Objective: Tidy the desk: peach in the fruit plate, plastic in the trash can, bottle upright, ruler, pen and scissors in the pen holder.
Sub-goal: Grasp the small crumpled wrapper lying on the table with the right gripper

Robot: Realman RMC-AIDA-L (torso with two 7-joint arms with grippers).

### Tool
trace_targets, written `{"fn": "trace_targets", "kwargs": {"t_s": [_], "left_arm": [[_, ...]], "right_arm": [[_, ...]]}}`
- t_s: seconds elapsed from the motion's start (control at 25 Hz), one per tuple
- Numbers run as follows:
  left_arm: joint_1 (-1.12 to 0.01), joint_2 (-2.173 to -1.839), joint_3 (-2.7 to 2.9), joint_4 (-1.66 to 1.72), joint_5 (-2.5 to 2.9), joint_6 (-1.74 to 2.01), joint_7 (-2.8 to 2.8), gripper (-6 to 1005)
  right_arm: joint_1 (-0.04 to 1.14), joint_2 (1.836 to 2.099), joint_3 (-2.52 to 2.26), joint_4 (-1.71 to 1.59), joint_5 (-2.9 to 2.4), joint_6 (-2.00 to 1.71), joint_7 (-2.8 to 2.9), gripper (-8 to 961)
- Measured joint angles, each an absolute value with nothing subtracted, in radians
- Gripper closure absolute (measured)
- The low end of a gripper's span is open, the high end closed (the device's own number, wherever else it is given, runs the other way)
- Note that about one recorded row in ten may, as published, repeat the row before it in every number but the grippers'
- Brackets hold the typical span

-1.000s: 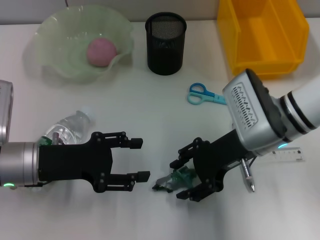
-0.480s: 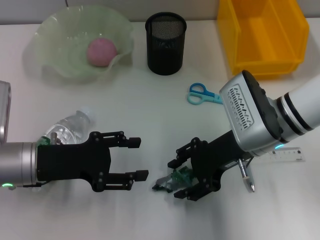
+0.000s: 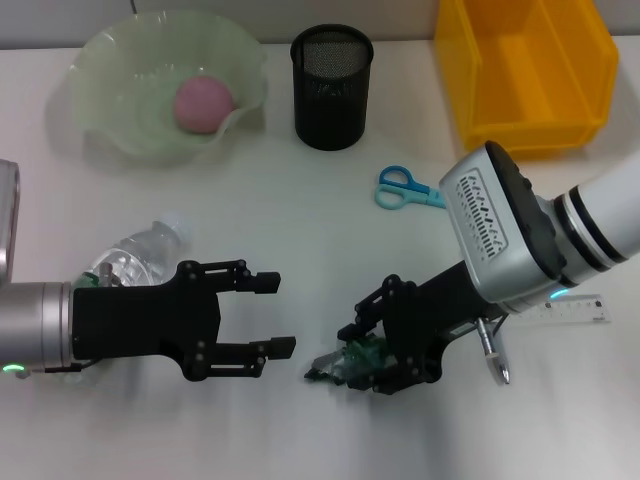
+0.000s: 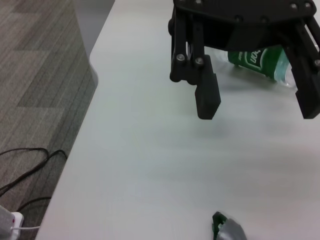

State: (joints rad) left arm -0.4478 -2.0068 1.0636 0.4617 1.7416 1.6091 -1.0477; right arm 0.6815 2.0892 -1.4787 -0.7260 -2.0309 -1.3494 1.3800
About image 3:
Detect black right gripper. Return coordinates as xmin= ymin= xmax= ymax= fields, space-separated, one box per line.
xmin=337 ymin=259 xmax=506 ymax=396

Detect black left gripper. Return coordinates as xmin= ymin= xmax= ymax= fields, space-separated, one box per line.
xmin=72 ymin=258 xmax=297 ymax=382

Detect small dark object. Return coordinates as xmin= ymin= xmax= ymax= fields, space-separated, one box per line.
xmin=303 ymin=335 xmax=396 ymax=387

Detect clear water bottle green label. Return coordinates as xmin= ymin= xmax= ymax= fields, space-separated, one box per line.
xmin=64 ymin=212 xmax=194 ymax=386

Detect pink peach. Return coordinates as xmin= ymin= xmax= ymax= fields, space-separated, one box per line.
xmin=173 ymin=75 xmax=236 ymax=135

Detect blue cyan scissors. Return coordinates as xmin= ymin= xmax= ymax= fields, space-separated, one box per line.
xmin=373 ymin=165 xmax=447 ymax=211

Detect transparent plastic ruler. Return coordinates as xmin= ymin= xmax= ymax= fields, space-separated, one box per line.
xmin=514 ymin=294 xmax=612 ymax=325

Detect black mesh pen cup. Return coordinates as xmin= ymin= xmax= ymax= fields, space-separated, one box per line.
xmin=289 ymin=25 xmax=375 ymax=151

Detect green glass fruit bowl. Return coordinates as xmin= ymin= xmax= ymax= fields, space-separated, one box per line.
xmin=67 ymin=12 xmax=269 ymax=169

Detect yellow plastic bin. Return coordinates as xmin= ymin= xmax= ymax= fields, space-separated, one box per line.
xmin=432 ymin=0 xmax=620 ymax=160

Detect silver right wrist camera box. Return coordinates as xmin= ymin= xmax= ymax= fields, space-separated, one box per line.
xmin=438 ymin=140 xmax=569 ymax=305

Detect left gripper cable with connector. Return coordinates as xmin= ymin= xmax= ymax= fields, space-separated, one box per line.
xmin=14 ymin=362 xmax=84 ymax=381

